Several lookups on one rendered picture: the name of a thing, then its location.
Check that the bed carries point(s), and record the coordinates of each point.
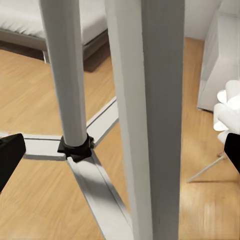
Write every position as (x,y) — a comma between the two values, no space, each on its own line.
(21,24)

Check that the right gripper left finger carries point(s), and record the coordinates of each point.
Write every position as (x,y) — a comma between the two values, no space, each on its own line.
(12,149)

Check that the bookcase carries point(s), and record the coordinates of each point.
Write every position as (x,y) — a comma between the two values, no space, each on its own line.
(221,54)

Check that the camera tripod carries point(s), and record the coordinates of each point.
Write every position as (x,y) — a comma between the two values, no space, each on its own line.
(147,41)

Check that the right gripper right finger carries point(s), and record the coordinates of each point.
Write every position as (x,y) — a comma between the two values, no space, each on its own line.
(232,149)

